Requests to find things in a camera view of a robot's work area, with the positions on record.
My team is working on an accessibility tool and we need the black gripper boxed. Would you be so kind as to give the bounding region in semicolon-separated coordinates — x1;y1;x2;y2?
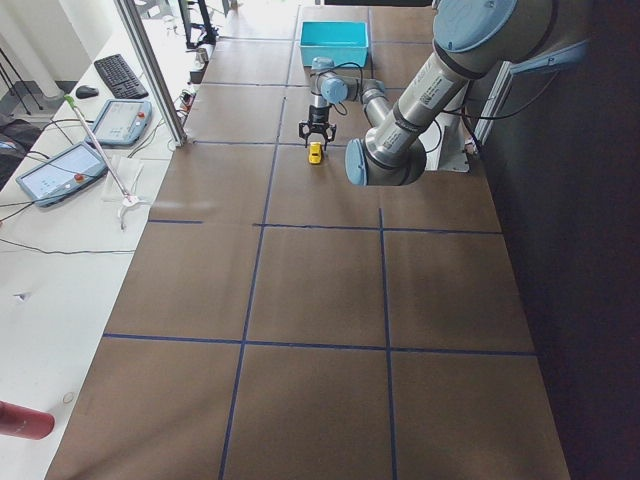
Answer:
298;105;336;149

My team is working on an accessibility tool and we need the aluminium frame post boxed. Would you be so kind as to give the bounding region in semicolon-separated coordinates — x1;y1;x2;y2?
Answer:
114;0;187;147

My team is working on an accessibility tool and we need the black keyboard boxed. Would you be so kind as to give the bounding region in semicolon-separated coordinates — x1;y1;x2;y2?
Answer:
93;54;148;99

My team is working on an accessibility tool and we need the turquoise plastic bin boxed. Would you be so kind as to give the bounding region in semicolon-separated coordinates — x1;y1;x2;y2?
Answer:
299;21;369;67

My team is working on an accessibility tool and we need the far teach pendant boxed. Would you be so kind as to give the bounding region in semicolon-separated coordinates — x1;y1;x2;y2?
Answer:
91;99;152;148

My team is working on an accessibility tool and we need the black computer mouse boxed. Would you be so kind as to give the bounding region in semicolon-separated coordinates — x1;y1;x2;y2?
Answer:
75;85;100;99

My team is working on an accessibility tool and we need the white grabber stick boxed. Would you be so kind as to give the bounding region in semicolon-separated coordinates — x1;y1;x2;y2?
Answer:
63;94;143;231

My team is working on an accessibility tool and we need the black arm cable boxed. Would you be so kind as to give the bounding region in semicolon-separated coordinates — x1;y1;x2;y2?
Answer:
309;60;369;116

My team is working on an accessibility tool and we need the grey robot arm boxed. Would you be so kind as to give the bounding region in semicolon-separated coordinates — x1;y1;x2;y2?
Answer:
298;1;593;186

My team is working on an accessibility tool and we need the teach pendant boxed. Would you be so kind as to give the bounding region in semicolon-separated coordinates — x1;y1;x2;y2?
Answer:
16;142;107;208
91;99;152;148

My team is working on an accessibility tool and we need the near teach pendant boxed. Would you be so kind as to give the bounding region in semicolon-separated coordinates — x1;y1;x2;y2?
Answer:
16;142;107;208

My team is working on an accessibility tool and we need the yellow beetle toy car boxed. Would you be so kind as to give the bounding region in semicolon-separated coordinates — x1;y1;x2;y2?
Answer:
308;142;323;165

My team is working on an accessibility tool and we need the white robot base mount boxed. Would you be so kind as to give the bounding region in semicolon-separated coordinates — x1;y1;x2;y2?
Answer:
419;113;470;173

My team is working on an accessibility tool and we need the red cylinder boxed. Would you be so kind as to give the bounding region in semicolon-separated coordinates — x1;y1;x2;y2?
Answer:
0;401;55;440

